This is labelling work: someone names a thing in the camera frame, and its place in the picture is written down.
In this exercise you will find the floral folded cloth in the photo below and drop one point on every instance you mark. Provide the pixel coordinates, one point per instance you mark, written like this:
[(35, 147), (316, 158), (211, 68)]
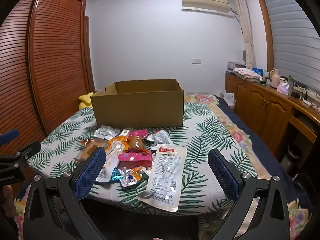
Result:
[(247, 73)]

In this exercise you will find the pink-topped brown snack packet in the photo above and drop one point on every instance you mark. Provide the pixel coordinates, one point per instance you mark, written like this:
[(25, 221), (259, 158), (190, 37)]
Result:
[(136, 141)]

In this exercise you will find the wooden window frame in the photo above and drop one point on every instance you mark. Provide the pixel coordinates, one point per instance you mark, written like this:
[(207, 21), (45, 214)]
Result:
[(265, 30)]

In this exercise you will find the orange white snack packet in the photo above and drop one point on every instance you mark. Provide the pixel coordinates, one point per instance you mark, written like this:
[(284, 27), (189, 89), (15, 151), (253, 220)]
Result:
[(117, 142)]

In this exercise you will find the small desk fan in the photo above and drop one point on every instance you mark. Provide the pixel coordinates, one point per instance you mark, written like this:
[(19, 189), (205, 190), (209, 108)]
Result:
[(244, 57)]

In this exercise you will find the small green white packet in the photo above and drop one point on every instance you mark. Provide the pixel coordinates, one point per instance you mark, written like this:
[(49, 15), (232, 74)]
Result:
[(125, 132)]

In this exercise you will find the pink thermos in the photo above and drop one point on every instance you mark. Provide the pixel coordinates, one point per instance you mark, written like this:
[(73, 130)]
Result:
[(275, 78)]

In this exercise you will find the wooden slatted wardrobe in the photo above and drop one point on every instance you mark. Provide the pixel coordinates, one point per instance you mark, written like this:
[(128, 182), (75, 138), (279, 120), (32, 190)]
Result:
[(50, 55)]

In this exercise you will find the white barcode snack packet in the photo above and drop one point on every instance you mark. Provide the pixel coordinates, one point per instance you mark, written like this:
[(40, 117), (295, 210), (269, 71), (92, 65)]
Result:
[(103, 176)]

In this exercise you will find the large white red-label snack packet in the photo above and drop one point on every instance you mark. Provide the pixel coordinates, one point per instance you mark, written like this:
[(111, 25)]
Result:
[(165, 177)]

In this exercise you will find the brown cardboard box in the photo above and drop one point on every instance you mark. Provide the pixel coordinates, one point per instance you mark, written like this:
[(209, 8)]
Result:
[(137, 110)]

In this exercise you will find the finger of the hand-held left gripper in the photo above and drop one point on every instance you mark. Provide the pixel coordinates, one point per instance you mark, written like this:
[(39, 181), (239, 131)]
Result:
[(28, 149), (10, 135)]

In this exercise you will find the blue box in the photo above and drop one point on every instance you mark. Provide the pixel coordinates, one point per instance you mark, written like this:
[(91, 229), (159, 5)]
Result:
[(258, 71)]

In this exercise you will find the pink tissue pack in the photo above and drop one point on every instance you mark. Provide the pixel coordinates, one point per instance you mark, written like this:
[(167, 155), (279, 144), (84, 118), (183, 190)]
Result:
[(283, 88)]

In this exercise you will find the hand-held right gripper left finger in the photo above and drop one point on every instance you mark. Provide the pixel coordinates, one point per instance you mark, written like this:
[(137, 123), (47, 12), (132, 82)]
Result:
[(92, 172)]

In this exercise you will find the clear white printed snack packet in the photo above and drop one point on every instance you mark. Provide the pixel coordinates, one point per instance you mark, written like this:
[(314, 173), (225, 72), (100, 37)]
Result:
[(160, 138)]

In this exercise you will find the leaf print blanket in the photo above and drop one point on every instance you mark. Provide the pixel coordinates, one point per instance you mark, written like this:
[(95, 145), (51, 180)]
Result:
[(207, 135)]

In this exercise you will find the white wall switch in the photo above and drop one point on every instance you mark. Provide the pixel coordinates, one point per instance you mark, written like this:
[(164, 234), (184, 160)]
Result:
[(196, 61)]

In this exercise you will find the silver orange snack packet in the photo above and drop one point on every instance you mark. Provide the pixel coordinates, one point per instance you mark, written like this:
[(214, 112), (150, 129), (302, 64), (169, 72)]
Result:
[(131, 177)]

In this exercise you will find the small blue snack packet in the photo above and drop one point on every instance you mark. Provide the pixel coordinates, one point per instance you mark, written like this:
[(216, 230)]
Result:
[(115, 176)]

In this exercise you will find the dark trash bin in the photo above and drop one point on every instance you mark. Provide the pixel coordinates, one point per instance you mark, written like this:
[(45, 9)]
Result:
[(294, 157)]

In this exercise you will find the beige curtain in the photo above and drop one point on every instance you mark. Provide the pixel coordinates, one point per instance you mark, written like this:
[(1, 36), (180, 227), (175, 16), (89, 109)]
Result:
[(246, 30)]

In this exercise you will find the wooden cabinet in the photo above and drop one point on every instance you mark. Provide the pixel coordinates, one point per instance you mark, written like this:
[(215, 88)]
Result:
[(257, 110)]

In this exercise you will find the clear brown snack packet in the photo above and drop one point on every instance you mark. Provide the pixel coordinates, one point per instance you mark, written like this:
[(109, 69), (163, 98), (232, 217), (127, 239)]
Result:
[(87, 150)]

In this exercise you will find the grey window blind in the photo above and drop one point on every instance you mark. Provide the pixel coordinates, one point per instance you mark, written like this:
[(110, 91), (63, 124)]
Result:
[(292, 35)]

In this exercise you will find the white power strip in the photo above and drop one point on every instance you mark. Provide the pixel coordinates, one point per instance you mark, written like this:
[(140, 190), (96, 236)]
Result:
[(308, 102)]

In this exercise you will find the grey patterned folded cloth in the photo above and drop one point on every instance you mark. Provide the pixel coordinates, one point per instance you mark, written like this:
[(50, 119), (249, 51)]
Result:
[(235, 66)]

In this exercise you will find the green-capped bottle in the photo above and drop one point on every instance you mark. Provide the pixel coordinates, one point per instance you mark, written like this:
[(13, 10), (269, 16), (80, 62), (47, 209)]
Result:
[(290, 86)]

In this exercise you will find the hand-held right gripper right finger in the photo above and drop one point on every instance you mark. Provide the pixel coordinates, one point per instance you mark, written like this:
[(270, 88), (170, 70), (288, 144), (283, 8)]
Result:
[(222, 172)]

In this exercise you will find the floral quilt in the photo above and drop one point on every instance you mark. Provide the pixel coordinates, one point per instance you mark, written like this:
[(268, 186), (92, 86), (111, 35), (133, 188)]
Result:
[(240, 135)]

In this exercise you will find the person's left hand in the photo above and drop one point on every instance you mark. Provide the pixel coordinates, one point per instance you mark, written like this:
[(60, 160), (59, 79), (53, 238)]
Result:
[(9, 200)]

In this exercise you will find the pink snack packet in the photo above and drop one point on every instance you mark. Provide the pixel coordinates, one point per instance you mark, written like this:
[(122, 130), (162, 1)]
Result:
[(133, 157)]

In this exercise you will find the white paper bag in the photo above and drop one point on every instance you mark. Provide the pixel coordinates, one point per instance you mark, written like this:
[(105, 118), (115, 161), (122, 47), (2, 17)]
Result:
[(229, 99)]

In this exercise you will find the yellow pillow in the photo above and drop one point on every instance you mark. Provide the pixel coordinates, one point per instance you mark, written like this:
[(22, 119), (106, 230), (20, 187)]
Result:
[(85, 101)]

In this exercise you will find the small clear plastic packet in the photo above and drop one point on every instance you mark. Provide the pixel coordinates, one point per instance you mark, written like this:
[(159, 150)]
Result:
[(106, 132)]

